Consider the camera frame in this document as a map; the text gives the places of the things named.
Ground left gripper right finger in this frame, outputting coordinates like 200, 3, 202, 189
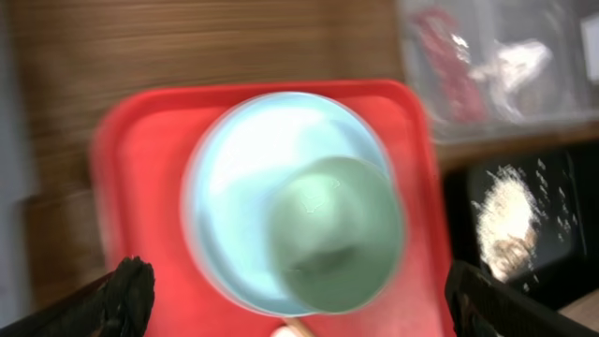
445, 260, 598, 337

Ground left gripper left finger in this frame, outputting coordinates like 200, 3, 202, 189
1, 256, 155, 337

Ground rice food scraps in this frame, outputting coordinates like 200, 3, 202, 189
470, 158, 581, 294

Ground green bowl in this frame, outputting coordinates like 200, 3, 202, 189
268, 157, 404, 314

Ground white plastic fork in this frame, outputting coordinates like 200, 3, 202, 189
270, 326, 302, 337

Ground wooden chopstick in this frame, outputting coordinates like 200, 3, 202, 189
283, 317, 315, 337

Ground light blue dinner plate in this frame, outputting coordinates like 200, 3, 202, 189
181, 92, 405, 317

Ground white tissue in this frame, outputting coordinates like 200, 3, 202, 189
468, 39, 553, 121

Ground red snack wrapper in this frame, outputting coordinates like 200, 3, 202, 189
411, 6, 486, 123

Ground grey plastic dishwasher rack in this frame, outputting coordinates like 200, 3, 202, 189
1, 2, 37, 327

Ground clear plastic waste bin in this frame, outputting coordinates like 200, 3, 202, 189
398, 0, 598, 144

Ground black plastic tray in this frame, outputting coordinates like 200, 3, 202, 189
443, 142, 598, 310

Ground red plastic serving tray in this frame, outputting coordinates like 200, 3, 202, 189
93, 80, 453, 337

